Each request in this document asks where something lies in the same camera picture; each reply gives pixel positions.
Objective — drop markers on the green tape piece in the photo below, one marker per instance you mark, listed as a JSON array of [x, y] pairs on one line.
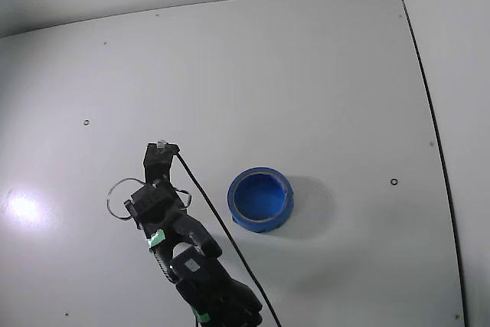
[[156, 239], [203, 317]]

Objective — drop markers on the blue round bin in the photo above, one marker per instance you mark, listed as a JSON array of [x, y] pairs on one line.
[[260, 198]]

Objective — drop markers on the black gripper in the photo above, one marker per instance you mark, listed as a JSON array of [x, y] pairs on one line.
[[156, 165]]

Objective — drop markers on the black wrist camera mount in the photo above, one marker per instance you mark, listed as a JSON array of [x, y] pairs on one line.
[[157, 162]]

